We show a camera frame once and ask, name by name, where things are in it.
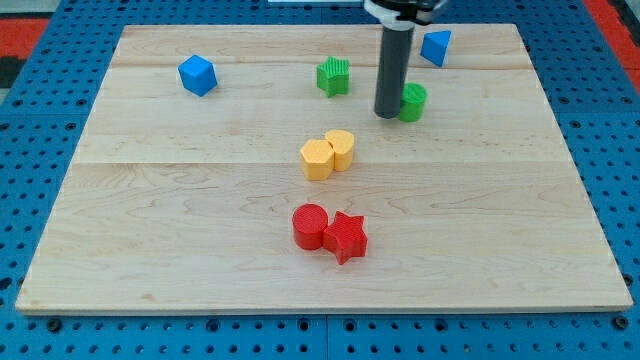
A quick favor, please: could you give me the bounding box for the blue triangular prism block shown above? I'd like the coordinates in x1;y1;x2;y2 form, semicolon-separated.
420;30;452;67

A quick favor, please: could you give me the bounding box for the yellow hexagon block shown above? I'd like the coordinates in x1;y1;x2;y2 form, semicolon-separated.
300;139;335;181

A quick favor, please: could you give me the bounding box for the green star block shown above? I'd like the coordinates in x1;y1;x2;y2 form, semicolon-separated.
316;56;350;97

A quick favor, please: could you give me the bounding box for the yellow heart block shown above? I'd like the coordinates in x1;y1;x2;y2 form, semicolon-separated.
325;129;355;171

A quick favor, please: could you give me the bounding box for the red cylinder block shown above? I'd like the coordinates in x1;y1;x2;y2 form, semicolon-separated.
292;204;328;250

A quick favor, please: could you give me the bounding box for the dark grey cylindrical pointer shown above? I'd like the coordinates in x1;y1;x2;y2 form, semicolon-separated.
374;27;414;119

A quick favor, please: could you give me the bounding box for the wooden board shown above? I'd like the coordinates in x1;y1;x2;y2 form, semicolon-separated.
16;24;633;316

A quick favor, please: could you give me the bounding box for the green cylinder block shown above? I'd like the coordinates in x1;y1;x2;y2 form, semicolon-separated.
398;83;428;122

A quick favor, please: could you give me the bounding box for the blue cube block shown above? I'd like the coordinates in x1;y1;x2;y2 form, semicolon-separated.
178;55;218;97

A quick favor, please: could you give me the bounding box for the red star block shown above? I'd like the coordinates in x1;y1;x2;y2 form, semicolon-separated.
323;211;368;265

